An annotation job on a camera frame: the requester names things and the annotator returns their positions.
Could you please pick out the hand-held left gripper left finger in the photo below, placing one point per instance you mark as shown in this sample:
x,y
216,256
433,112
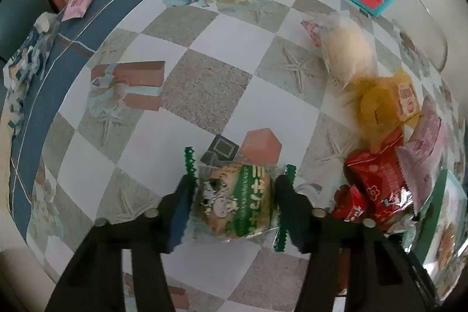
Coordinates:
x,y
181,218

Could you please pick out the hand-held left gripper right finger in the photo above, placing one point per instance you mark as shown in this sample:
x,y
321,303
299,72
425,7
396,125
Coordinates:
x,y
297,222

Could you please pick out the green cookie packet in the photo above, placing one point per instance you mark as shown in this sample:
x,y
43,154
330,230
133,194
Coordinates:
x,y
234,202

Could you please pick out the small red snack packet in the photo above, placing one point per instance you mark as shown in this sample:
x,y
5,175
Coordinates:
x,y
351,206

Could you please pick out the large red snack packet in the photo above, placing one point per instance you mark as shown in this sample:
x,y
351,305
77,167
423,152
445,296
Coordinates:
x,y
380,180

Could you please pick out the mauve snack packet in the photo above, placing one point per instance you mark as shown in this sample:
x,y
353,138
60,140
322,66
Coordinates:
x,y
420,158

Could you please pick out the yellow cake packet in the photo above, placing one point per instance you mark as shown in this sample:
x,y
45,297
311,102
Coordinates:
x,y
380,107

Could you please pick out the checkered printed tablecloth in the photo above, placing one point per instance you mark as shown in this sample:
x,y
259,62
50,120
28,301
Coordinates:
x,y
204,78

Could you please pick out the large green cookie bag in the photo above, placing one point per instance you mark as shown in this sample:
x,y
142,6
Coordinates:
x,y
446,231

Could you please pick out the clear packet with white bun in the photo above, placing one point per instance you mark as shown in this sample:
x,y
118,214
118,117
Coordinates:
x,y
347,49

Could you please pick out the blue and white patterned bag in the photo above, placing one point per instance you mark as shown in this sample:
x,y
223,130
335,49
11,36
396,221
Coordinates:
x,y
25,59

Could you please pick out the pink snack packet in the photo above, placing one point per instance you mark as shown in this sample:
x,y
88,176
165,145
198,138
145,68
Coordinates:
x,y
80,1

